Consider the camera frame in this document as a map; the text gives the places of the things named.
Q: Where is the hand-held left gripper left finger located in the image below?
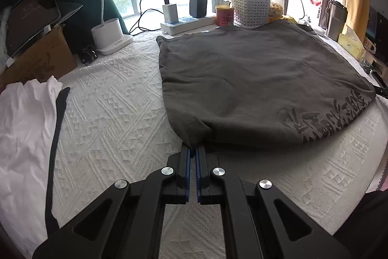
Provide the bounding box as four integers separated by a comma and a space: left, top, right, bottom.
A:
33, 146, 191, 259

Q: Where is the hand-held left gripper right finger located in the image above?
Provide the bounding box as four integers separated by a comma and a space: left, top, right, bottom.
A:
195, 146, 354, 259

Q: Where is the dark grey t-shirt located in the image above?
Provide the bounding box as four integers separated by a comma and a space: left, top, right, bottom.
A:
156, 19, 377, 153

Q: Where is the white power strip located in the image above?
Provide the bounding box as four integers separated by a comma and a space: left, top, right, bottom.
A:
160, 16, 219, 35

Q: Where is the black binder clip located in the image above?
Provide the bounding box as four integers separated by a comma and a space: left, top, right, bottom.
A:
81, 44, 98, 66

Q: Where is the red tin can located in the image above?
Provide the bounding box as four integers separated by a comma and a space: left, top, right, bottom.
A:
215, 4, 235, 26

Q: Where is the white charger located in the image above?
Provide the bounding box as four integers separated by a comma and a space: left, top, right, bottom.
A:
162, 3, 179, 24

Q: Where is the black charger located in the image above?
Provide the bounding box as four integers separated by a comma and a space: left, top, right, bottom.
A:
189, 0, 208, 18

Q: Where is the white cloth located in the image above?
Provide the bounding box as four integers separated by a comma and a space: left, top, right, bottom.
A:
0, 76, 64, 259

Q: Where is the white perforated basket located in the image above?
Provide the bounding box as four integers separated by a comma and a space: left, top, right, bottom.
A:
233, 0, 271, 27

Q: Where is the person's dark clothing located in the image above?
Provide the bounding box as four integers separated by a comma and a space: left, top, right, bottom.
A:
332, 191, 388, 259

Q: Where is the clear snack jar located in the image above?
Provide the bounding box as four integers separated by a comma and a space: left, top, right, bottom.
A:
267, 0, 285, 21

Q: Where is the cardboard box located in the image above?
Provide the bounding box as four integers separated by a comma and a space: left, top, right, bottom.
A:
0, 25, 78, 92

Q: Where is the yellow tissue box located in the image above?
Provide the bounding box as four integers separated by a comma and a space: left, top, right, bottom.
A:
338, 25, 367, 58

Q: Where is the steel tumbler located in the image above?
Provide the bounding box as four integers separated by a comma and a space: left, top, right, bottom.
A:
325, 0, 348, 42

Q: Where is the white mug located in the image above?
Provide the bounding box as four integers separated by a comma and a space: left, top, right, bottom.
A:
364, 36, 376, 53

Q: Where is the dark tablet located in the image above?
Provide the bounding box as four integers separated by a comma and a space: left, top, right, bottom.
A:
4, 0, 84, 58

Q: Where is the black white-charger cable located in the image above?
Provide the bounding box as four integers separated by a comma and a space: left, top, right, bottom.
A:
129, 0, 170, 35

